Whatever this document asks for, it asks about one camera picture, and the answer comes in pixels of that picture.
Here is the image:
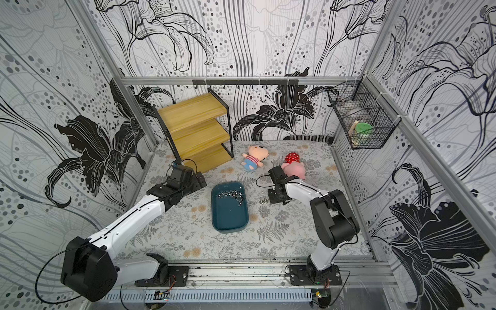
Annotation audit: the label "wooden three-tier shelf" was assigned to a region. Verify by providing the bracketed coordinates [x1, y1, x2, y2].
[158, 89, 234, 173]

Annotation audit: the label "green round lid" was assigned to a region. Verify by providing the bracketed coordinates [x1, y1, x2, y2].
[355, 122, 374, 137]

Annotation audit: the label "pile of steel wing nuts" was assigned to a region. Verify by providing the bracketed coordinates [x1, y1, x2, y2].
[217, 191, 244, 206]

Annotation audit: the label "white slotted cable duct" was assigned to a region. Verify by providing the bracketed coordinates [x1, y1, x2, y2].
[102, 289, 312, 304]

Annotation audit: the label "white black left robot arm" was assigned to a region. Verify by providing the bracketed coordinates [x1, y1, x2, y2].
[61, 163, 207, 302]

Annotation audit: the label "black wire wall basket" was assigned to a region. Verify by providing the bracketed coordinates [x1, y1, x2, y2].
[327, 77, 399, 150]

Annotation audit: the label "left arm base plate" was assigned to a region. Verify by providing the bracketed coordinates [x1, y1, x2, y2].
[134, 266, 189, 288]

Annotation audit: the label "pink pig plush red dress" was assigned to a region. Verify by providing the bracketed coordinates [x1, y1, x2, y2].
[281, 152, 306, 180]

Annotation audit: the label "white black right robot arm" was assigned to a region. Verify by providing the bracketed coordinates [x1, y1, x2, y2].
[268, 166, 360, 276]

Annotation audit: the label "peach pig plush blue trousers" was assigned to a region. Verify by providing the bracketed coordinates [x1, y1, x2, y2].
[242, 145, 269, 172]

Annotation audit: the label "aluminium front rail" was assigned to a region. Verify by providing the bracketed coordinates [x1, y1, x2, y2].
[83, 261, 398, 289]

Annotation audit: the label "teal plastic storage tray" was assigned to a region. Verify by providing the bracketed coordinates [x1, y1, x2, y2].
[211, 182, 249, 234]

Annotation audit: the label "floral table mat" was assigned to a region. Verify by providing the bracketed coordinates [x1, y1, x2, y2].
[118, 141, 343, 261]

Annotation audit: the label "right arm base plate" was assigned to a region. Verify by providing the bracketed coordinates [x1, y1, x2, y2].
[285, 264, 343, 287]

